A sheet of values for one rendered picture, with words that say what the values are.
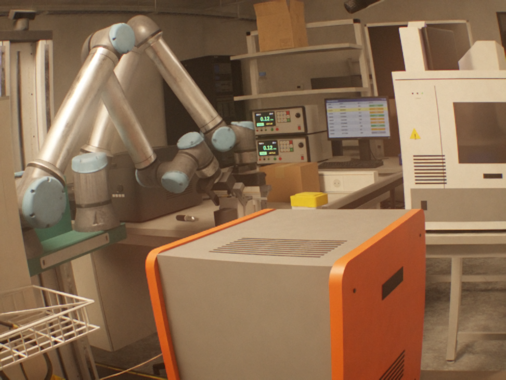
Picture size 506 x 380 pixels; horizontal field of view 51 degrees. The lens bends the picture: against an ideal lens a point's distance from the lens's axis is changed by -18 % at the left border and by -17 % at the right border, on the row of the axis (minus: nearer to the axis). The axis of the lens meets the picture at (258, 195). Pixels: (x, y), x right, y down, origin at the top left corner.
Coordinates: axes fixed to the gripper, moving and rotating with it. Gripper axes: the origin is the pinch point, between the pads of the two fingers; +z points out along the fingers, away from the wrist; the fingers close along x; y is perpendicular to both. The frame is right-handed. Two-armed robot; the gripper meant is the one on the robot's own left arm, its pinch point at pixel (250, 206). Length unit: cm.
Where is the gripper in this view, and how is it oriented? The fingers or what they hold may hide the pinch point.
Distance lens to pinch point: 253.5
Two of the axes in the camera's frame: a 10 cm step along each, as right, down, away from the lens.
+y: 5.3, -1.7, 8.3
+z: 1.0, 9.8, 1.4
